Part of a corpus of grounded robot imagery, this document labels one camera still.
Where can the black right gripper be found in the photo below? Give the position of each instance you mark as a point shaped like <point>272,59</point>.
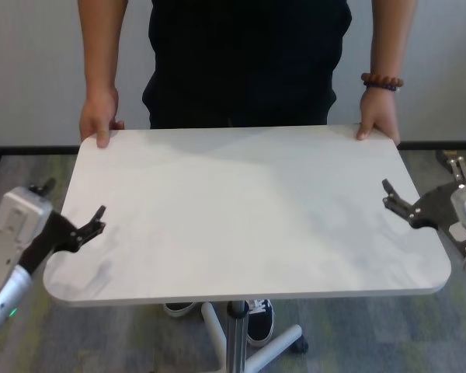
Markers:
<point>435,208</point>

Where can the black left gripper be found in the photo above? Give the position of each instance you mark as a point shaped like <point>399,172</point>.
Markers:
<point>54,237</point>

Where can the white rectangular table top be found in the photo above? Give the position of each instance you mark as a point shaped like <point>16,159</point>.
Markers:
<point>240,217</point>

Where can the black table caster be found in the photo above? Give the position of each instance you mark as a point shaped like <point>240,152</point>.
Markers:
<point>301,346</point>

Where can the silver table pole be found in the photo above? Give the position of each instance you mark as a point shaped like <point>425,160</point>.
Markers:
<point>237,338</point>

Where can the person's left forearm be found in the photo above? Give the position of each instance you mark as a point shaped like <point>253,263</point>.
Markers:
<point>390,39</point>

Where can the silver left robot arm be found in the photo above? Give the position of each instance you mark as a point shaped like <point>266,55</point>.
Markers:
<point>7,233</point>

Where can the person's right forearm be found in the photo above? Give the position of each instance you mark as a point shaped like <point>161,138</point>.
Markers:
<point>101,46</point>

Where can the person's left hand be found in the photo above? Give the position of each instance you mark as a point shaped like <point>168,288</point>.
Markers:
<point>380,112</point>

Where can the person's right hand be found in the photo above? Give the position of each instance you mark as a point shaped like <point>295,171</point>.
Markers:
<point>99,112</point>

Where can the small yellow floor object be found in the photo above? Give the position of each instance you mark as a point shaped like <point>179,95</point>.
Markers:
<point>444,153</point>

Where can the person's right black sneaker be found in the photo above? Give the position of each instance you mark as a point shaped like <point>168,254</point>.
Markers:
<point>178,309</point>

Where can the black shorts of person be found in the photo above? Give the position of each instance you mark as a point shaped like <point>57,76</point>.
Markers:
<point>237,122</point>

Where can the black shirt of person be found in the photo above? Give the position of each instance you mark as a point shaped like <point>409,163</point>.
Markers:
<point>248,54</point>

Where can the black wall baseboard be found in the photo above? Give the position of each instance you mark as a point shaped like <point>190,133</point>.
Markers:
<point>39,148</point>

